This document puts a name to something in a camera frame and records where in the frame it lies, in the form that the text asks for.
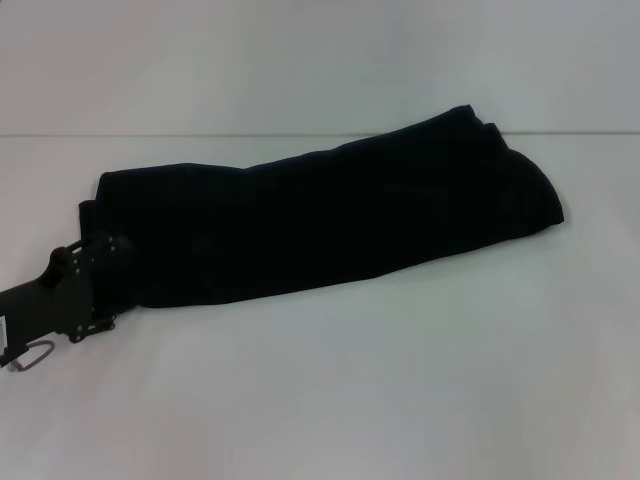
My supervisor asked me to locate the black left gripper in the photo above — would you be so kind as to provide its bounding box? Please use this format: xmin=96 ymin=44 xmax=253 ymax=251
xmin=0 ymin=232 xmax=135 ymax=347

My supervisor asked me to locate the grey left arm cable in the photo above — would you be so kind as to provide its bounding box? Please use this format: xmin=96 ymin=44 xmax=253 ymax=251
xmin=4 ymin=339 xmax=56 ymax=375

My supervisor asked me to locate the black shirt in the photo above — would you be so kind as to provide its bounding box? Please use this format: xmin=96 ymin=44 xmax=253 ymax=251
xmin=76 ymin=103 xmax=566 ymax=321

